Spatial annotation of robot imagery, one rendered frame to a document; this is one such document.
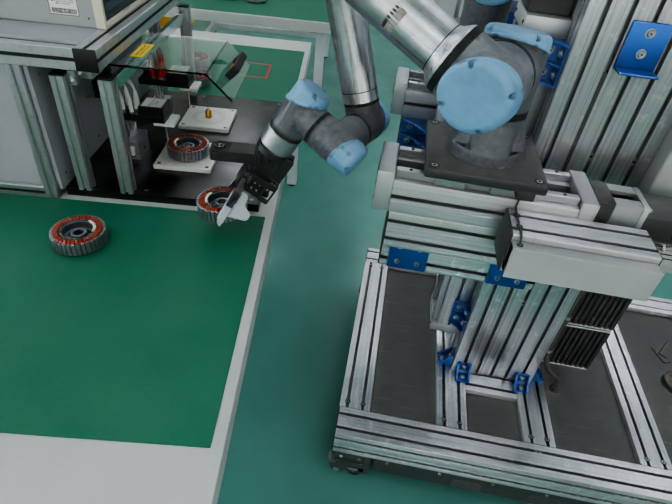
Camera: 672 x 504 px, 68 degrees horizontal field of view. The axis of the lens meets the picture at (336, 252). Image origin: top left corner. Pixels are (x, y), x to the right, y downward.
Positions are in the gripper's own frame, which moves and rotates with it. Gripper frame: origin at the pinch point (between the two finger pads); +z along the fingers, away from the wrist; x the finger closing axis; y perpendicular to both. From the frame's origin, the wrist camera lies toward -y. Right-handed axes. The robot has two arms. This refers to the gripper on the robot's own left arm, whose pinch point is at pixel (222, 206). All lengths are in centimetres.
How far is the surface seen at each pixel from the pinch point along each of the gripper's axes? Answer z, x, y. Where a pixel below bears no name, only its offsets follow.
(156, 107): 0.9, 25.0, -23.8
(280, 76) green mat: 4, 102, 5
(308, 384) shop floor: 58, 12, 61
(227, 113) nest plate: 7, 56, -7
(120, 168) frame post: 10.2, 7.7, -23.3
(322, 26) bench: -1, 185, 17
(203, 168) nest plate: 7.1, 20.8, -6.6
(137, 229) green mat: 14.7, -3.6, -13.4
